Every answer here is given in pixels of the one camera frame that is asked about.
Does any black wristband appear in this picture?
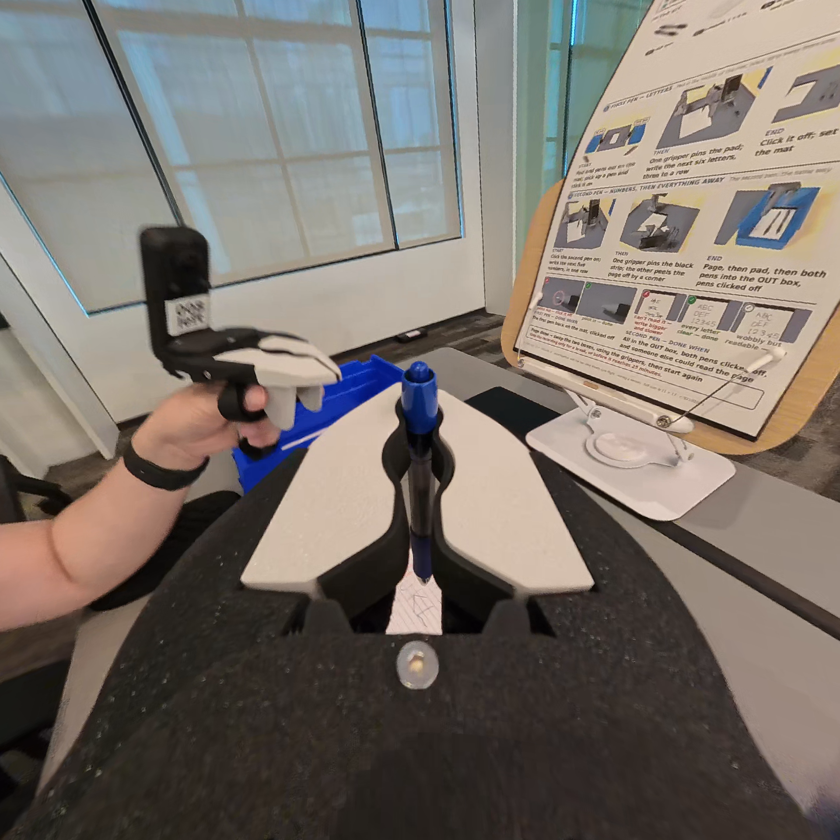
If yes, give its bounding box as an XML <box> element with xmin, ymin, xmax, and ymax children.
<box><xmin>121</xmin><ymin>435</ymin><xmax>212</xmax><ymax>493</ymax></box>

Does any person's left forearm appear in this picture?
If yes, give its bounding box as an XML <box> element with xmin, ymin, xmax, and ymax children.
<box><xmin>0</xmin><ymin>453</ymin><xmax>206</xmax><ymax>634</ymax></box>

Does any printed instruction poster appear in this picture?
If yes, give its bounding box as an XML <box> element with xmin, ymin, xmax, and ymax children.
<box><xmin>514</xmin><ymin>0</ymin><xmax>840</xmax><ymax>442</ymax></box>

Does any person's left hand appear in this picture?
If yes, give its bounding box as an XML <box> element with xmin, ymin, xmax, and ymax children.
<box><xmin>133</xmin><ymin>382</ymin><xmax>291</xmax><ymax>469</ymax></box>

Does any blue plastic bin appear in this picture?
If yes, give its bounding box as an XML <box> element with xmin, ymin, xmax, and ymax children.
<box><xmin>231</xmin><ymin>354</ymin><xmax>406</xmax><ymax>497</ymax></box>

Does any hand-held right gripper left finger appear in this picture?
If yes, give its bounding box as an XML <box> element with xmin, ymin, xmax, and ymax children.
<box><xmin>239</xmin><ymin>385</ymin><xmax>412</xmax><ymax>626</ymax></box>

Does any blue retractable pen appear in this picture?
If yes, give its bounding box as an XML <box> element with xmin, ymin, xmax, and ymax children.
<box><xmin>399</xmin><ymin>361</ymin><xmax>438</xmax><ymax>586</ymax></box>

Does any large grid window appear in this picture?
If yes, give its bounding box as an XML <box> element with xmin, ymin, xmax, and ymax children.
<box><xmin>0</xmin><ymin>0</ymin><xmax>465</xmax><ymax>317</ymax></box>

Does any white lined notepad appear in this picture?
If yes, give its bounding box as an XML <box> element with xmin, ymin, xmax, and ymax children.
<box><xmin>386</xmin><ymin>576</ymin><xmax>445</xmax><ymax>636</ymax></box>

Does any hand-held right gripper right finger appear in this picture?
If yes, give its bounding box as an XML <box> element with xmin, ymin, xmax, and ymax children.
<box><xmin>433</xmin><ymin>388</ymin><xmax>596</xmax><ymax>623</ymax></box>

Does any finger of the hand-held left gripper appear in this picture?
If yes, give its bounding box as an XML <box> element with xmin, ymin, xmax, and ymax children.
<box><xmin>255</xmin><ymin>350</ymin><xmax>343</xmax><ymax>389</ymax></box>
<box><xmin>259</xmin><ymin>333</ymin><xmax>333</xmax><ymax>362</ymax></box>

